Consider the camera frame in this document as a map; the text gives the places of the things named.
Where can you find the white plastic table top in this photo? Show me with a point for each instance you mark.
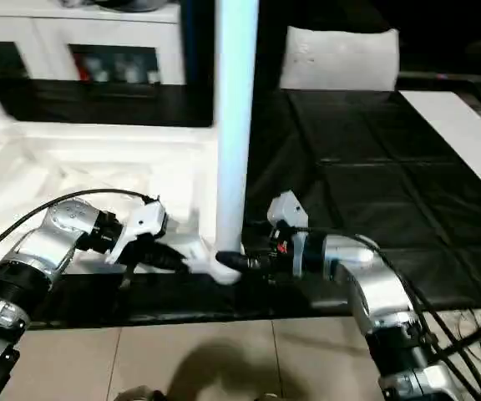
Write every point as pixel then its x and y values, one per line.
pixel 73 167

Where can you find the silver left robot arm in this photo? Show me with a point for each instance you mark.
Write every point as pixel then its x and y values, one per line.
pixel 40 242

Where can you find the black work mat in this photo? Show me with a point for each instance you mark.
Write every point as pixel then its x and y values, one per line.
pixel 374 192

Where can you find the black stand leg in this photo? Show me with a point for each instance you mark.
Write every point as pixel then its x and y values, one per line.
pixel 474 338

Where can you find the white plastic bag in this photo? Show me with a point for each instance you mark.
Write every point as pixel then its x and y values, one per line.
pixel 341 57

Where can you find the white flat board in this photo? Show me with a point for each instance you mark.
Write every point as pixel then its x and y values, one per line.
pixel 466 138

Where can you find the white cabinet with glass doors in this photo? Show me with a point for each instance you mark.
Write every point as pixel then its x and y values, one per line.
pixel 82 38

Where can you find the metal cooking pot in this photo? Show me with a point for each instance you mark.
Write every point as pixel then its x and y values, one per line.
pixel 124 3

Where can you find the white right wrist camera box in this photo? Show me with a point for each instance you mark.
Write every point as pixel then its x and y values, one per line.
pixel 286 213

